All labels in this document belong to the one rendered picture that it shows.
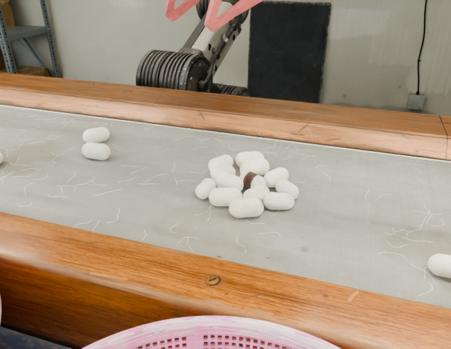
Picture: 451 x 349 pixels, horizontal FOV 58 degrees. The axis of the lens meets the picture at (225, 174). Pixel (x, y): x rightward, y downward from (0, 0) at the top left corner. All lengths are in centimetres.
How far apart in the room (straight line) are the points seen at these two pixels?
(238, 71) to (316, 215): 221
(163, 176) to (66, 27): 260
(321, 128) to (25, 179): 40
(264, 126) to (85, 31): 245
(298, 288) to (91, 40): 275
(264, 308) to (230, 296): 3
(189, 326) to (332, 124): 40
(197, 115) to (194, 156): 11
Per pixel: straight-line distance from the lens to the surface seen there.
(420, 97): 255
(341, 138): 60
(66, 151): 60
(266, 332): 28
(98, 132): 60
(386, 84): 255
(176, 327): 28
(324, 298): 31
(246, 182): 46
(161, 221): 42
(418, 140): 61
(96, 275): 33
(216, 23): 49
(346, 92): 255
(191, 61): 86
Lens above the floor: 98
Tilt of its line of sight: 28 degrees down
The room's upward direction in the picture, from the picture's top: straight up
